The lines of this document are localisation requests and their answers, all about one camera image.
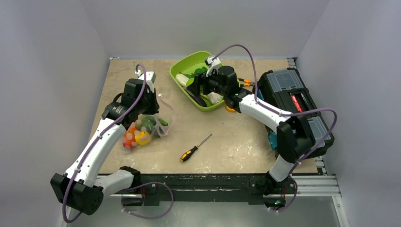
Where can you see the green mango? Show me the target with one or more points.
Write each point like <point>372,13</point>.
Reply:
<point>146,123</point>

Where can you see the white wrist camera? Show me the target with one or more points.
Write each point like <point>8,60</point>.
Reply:
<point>213,63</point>
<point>149,77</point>

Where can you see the green cucumber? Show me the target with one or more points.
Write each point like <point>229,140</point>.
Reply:
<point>161,122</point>

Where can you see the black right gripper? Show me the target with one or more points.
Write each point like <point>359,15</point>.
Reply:
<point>200,83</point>

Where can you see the green plastic tray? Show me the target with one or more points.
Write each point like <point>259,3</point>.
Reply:
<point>188,65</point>

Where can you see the aluminium frame rail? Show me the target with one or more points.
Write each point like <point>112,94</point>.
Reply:
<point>316,185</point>

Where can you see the yellow black screwdriver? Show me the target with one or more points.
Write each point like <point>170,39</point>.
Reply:
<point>187,155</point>

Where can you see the orange handled pliers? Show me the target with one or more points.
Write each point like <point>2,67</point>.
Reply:
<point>246,82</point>

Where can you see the black toolbox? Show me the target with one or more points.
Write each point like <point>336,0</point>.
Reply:
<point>285,90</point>

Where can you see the yellow tape measure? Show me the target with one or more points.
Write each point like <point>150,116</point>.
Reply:
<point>230,109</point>

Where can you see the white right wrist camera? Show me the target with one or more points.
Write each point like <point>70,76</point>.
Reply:
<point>213,63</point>

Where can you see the purple eggplant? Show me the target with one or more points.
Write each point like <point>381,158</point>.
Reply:
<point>198,100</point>

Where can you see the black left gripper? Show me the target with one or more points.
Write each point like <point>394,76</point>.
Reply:
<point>155,106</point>

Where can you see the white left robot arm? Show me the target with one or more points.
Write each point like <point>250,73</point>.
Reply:
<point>79,188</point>

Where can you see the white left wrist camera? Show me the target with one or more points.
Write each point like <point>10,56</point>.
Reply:
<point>149,77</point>

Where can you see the red bell pepper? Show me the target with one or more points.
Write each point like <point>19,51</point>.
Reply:
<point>128,141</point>

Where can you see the green bok choy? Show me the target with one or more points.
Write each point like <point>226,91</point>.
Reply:
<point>212,97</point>

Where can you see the green apple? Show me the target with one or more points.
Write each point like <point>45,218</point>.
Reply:
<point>190,82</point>

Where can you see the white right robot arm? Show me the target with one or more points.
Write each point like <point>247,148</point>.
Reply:
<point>294,134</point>

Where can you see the orange persimmon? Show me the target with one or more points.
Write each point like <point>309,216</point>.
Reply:
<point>132,128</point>

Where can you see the clear zip bag pink dots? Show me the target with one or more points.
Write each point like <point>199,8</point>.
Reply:
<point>168,114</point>

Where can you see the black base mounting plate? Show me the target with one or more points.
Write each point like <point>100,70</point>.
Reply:
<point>152,193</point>

